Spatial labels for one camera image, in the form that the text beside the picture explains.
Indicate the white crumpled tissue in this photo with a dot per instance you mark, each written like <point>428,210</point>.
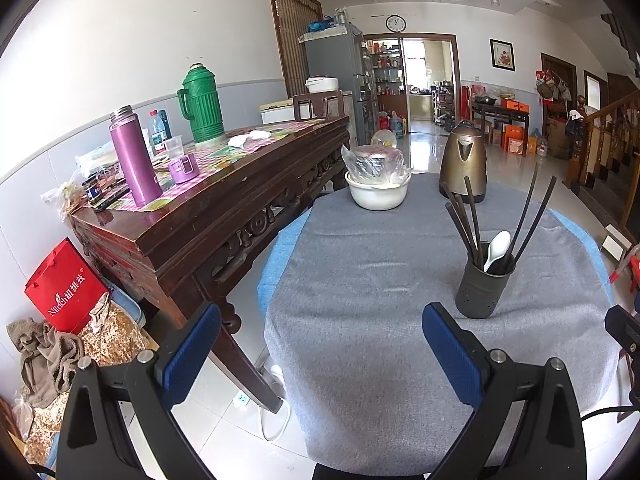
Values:
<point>250,138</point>

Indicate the brown crumpled towel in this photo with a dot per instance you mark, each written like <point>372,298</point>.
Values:
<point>45,365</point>

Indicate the white rice cooker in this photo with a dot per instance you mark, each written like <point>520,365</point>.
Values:
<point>322,85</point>

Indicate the small white stool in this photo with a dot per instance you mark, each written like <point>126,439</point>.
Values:
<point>616,242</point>

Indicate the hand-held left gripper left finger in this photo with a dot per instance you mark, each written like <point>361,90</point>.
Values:
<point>192,355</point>

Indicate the wooden stair railing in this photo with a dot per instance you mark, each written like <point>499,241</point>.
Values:
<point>600,140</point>

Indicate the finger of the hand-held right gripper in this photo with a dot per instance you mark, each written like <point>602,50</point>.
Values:
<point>625,327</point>

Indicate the wooden lattice door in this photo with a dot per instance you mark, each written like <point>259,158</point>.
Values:
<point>292,40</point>

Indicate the bronze electric kettle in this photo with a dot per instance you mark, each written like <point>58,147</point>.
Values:
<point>462,165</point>

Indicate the round white fan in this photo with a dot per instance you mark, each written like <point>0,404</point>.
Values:
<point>384,139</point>

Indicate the white plastic spoon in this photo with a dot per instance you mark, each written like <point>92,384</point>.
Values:
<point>500,245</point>

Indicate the green thermos jug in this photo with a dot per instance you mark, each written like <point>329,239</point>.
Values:
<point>202,105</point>

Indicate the grey table cloth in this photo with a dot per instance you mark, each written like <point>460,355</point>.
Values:
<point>375,270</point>

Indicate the round wall clock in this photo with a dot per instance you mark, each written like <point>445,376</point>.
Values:
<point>395,23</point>

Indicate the dark wooden console table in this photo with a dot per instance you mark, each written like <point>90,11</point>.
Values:
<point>495,112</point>

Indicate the dark blue bottle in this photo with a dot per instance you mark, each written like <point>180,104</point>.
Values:
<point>168,125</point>

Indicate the clear water bottle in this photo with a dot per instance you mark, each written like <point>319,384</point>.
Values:
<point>157,135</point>

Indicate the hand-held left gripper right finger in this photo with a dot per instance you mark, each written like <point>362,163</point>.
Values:
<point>450,355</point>

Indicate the white power strip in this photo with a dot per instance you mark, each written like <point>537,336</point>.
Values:
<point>243,400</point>

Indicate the blue table cloth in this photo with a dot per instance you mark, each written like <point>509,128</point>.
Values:
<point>280,260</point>

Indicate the carved dark wooden side table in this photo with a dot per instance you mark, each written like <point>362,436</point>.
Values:
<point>200,210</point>

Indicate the clear plastic cup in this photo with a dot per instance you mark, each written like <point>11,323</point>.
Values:
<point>173,147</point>

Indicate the framed wall picture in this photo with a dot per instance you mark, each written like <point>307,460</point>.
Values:
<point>502,55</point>

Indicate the white ceramic bowl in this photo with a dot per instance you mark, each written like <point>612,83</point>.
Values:
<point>375,197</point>

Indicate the orange carton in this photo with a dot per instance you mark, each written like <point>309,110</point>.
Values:
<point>513,140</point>

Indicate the red gift bag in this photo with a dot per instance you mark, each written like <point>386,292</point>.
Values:
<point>60,285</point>

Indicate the purple flask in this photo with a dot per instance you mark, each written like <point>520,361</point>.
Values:
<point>135,160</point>

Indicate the dark grey utensil holder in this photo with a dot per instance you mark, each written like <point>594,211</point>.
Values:
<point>480,295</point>

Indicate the grey refrigerator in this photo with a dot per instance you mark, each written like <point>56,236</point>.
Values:
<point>330,60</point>

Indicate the small purple cup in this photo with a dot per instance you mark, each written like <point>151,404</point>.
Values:
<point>182,170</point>

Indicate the small white cabinet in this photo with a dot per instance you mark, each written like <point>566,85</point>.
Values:
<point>275,112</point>

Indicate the red plastic stool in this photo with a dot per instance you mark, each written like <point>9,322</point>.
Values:
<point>631,272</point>

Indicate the dark wooden chair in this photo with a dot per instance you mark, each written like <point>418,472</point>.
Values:
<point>317,105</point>

